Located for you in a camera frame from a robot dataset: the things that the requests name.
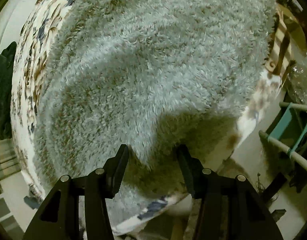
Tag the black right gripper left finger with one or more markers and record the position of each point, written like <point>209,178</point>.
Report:
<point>58,215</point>

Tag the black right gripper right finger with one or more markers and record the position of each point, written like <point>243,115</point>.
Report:
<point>230,207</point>

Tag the grey fluffy fleece pant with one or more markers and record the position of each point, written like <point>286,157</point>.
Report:
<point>153,79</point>

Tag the teal and white metal rack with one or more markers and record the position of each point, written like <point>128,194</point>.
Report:
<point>289,131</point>

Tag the clear plastic bag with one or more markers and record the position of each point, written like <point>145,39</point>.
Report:
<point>297,80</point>

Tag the brown striped cloth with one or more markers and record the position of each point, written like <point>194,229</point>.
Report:
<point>280,49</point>

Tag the dark green hanging garment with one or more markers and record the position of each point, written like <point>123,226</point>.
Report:
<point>6,73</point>

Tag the floral white brown bed sheet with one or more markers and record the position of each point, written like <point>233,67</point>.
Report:
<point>31,79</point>

